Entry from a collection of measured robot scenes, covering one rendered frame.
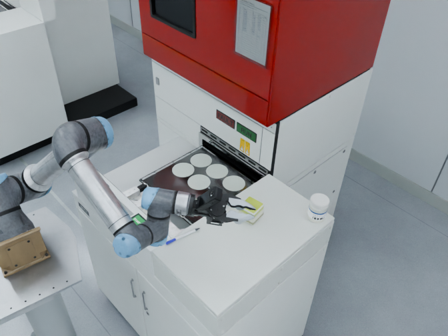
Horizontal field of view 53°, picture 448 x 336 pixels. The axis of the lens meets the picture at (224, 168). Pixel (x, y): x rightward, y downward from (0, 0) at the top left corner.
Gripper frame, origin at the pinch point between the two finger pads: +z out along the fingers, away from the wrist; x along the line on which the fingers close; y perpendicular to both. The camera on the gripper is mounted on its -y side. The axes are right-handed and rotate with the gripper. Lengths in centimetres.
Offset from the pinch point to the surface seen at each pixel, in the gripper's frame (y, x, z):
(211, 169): 45, -39, -18
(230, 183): 42, -32, -8
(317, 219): 23.0, -12.5, 26.6
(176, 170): 45, -36, -33
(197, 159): 47, -45, -25
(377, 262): 132, -43, 90
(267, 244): 22.9, 0.9, 8.5
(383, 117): 115, -144, 91
